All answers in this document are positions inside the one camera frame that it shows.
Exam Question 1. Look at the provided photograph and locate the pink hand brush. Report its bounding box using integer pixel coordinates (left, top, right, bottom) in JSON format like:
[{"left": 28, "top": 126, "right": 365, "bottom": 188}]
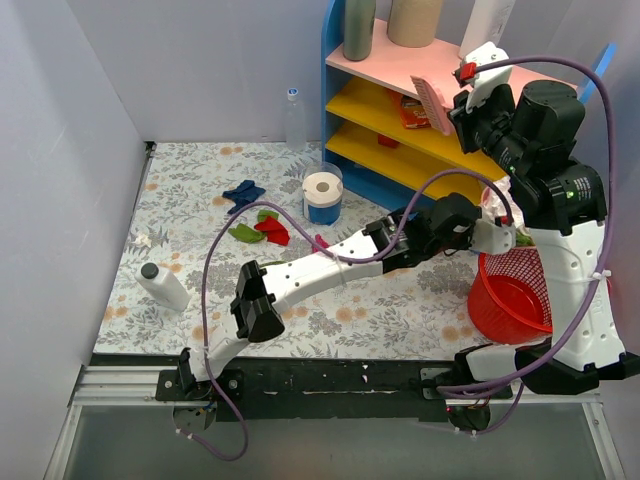
[{"left": 410, "top": 75, "right": 455, "bottom": 136}]

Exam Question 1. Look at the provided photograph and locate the magenta paper scrap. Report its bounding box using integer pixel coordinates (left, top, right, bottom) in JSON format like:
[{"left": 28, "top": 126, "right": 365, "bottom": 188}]
[{"left": 312, "top": 234, "right": 330, "bottom": 253}]

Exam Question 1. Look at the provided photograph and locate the red paper scrap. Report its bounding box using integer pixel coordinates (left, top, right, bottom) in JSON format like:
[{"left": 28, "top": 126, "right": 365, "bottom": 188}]
[{"left": 254, "top": 215, "right": 290, "bottom": 246}]

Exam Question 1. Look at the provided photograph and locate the pink dustpan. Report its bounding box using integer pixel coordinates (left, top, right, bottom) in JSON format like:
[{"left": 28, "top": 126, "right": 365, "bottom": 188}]
[{"left": 480, "top": 187, "right": 507, "bottom": 220}]

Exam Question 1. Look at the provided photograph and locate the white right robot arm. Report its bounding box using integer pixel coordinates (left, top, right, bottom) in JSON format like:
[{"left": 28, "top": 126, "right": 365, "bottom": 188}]
[{"left": 448, "top": 80, "right": 639, "bottom": 398}]

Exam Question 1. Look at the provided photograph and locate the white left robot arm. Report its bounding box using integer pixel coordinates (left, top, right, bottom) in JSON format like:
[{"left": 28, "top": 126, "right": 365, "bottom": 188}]
[{"left": 178, "top": 193, "right": 482, "bottom": 400}]

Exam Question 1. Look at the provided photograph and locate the orange snack packet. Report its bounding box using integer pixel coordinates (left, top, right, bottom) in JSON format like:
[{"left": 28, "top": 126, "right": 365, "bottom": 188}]
[{"left": 387, "top": 89, "right": 431, "bottom": 130}]

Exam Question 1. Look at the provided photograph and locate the red mesh waste basket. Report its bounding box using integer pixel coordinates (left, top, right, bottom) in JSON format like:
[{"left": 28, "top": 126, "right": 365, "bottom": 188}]
[{"left": 467, "top": 247, "right": 553, "bottom": 345}]

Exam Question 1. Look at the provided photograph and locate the white detergent bottle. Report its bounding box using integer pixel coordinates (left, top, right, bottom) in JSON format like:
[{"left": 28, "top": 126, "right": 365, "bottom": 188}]
[{"left": 458, "top": 0, "right": 516, "bottom": 59}]

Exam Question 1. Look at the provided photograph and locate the blue yellow pink shelf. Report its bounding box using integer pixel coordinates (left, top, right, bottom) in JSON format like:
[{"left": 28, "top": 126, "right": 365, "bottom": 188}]
[{"left": 319, "top": 0, "right": 618, "bottom": 221}]

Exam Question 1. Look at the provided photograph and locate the white toilet paper roll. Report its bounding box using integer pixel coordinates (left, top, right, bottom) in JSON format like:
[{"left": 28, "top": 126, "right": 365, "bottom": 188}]
[{"left": 302, "top": 171, "right": 343, "bottom": 208}]

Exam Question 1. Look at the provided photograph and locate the beige cylinder container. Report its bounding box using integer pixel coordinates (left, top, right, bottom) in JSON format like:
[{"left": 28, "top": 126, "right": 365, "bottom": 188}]
[{"left": 387, "top": 0, "right": 443, "bottom": 48}]

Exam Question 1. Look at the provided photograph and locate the grey green metal bottle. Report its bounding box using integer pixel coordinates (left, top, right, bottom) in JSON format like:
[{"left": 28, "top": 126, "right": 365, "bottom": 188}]
[{"left": 343, "top": 0, "right": 376, "bottom": 61}]

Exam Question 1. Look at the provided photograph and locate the clear plastic water bottle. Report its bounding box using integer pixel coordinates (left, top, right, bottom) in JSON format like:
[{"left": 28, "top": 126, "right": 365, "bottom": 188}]
[{"left": 284, "top": 88, "right": 306, "bottom": 151}]

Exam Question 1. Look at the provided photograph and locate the small green paper scrap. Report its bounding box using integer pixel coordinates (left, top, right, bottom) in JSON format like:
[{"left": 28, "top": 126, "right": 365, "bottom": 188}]
[{"left": 258, "top": 209, "right": 279, "bottom": 223}]

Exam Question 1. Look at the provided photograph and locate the dark blue paper scrap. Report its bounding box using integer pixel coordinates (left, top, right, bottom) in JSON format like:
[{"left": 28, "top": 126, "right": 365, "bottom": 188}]
[{"left": 222, "top": 180, "right": 266, "bottom": 215}]

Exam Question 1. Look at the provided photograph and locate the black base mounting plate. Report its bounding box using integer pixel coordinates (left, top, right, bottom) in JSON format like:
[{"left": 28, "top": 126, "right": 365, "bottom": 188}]
[{"left": 154, "top": 357, "right": 516, "bottom": 424}]

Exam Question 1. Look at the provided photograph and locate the white bottle black cap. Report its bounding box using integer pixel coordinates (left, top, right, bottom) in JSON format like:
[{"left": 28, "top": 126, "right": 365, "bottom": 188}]
[{"left": 135, "top": 262, "right": 191, "bottom": 312}]

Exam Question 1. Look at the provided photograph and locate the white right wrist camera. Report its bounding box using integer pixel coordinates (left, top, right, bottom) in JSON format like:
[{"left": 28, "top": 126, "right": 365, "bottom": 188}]
[{"left": 452, "top": 41, "right": 515, "bottom": 116}]

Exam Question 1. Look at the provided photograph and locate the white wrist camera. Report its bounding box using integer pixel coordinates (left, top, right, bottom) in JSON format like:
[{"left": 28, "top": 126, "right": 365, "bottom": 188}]
[
  {"left": 470, "top": 219, "right": 516, "bottom": 255},
  {"left": 452, "top": 41, "right": 515, "bottom": 116}
]

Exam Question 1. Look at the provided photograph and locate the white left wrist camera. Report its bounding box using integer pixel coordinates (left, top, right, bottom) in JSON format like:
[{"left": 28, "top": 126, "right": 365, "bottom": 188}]
[{"left": 470, "top": 219, "right": 516, "bottom": 255}]

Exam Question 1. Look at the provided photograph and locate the aluminium frame rail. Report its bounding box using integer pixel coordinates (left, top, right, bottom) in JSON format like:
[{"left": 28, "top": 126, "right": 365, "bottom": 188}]
[{"left": 46, "top": 366, "right": 625, "bottom": 479}]

